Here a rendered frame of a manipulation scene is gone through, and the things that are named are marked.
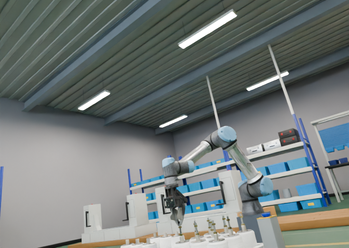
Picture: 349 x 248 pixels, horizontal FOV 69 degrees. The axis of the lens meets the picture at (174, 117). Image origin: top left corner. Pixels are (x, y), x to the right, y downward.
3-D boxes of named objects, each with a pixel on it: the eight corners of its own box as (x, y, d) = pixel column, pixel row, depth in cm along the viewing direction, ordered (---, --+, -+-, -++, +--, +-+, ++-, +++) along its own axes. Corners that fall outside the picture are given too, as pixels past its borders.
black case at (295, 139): (286, 148, 590) (284, 141, 595) (302, 144, 572) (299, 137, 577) (282, 146, 557) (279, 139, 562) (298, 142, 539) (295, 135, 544)
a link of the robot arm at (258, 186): (262, 190, 179) (216, 128, 182) (279, 187, 167) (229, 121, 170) (254, 201, 172) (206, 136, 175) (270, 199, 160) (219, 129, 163)
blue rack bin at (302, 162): (295, 170, 576) (292, 162, 583) (312, 167, 556) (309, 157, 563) (289, 170, 538) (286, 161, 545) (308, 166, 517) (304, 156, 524)
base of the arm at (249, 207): (247, 214, 185) (244, 200, 189) (267, 211, 177) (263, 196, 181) (239, 216, 174) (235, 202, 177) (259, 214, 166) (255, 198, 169)
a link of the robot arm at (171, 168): (177, 156, 146) (164, 157, 142) (180, 175, 142) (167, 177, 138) (172, 160, 153) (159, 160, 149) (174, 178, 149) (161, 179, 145)
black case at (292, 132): (285, 141, 595) (282, 134, 601) (300, 137, 576) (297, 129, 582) (279, 139, 563) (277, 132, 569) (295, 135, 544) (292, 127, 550)
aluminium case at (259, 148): (255, 156, 634) (253, 149, 640) (269, 152, 612) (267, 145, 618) (247, 155, 602) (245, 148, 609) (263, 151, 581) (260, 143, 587)
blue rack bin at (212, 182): (211, 188, 698) (210, 180, 705) (224, 186, 677) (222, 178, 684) (202, 189, 659) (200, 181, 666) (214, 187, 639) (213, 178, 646)
